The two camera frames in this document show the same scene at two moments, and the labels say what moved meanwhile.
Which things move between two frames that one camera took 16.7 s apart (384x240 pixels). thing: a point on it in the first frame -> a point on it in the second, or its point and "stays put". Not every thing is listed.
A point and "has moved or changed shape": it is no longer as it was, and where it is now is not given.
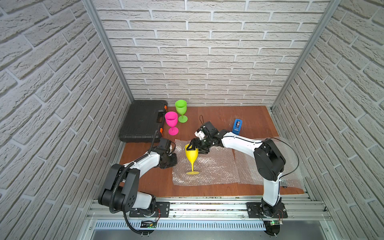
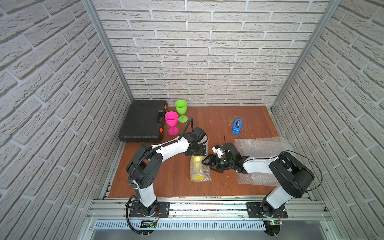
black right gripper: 195,142 -> 215,157
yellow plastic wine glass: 192,155 has moved or changed shape
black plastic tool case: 143,118 stays put
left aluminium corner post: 94,14 stays put
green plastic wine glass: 181,106 stays put
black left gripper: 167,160 -> 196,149
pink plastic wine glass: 171,118 stays put
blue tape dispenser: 237,126 stays put
